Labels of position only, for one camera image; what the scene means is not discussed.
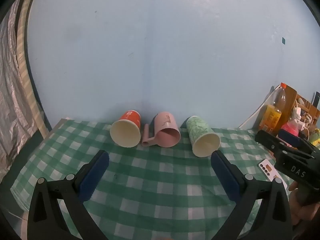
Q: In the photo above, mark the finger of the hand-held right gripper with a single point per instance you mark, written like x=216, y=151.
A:
x=266, y=138
x=291, y=137

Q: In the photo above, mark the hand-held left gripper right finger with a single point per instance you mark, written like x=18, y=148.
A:
x=226, y=177

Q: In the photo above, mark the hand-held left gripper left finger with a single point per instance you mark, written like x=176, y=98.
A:
x=93, y=177

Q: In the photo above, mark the green patterned paper cup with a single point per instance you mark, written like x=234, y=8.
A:
x=203, y=140

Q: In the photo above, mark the red paper cup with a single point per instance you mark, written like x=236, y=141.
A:
x=125, y=133

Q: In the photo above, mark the pink plastic mug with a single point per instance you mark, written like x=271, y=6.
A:
x=166, y=126

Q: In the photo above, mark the person's right hand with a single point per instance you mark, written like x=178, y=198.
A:
x=306, y=211

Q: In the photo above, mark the pink spray bottle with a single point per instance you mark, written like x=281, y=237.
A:
x=291, y=127

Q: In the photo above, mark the white board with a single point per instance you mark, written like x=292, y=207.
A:
x=253, y=117

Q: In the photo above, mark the plastic bottle with yellow label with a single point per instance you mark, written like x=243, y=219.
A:
x=273, y=113

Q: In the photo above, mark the white printed card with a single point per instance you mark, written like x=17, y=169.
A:
x=271, y=171

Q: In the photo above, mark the brown wooden rack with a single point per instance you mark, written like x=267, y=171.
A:
x=291, y=97

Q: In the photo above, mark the green white checkered tablecloth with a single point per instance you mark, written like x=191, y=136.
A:
x=155, y=180

